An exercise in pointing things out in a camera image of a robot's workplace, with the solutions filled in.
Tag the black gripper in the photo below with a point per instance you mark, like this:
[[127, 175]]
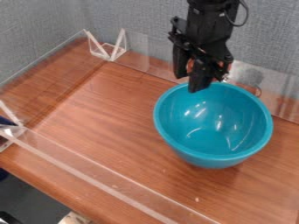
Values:
[[199, 38]]

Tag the red toy mushroom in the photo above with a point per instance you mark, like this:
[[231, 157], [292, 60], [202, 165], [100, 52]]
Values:
[[200, 69]]

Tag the blue plastic bowl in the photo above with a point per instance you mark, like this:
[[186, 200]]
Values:
[[216, 127]]

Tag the clear acrylic back barrier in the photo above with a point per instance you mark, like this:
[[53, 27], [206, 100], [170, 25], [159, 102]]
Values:
[[148, 55]]

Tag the clear acrylic barrier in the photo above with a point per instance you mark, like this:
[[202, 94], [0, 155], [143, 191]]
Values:
[[140, 197], [148, 55]]

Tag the clear acrylic front barrier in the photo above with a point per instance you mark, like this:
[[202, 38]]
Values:
[[140, 197]]

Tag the clear acrylic corner bracket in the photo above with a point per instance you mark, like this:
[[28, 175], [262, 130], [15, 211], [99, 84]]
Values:
[[104, 50]]

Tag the clear acrylic left bracket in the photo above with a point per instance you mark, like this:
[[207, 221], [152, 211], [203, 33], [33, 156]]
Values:
[[11, 127]]

